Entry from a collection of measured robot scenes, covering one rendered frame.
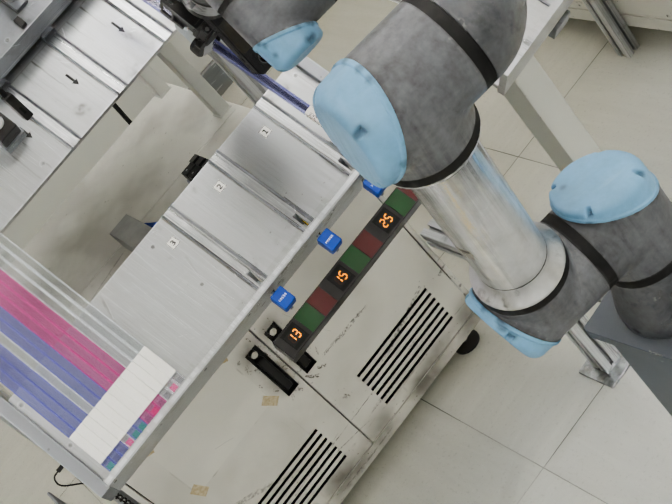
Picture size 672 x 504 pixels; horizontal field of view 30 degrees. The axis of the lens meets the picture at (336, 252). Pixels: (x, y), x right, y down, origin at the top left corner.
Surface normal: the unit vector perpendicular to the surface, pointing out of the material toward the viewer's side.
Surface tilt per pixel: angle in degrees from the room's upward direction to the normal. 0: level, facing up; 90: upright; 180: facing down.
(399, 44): 31
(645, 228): 90
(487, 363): 0
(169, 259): 43
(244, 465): 92
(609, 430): 0
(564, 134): 90
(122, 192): 0
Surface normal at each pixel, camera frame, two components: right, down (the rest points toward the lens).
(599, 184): -0.47, -0.68
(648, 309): -0.45, 0.58
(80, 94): -0.05, -0.27
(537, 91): 0.58, 0.20
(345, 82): -0.48, -0.44
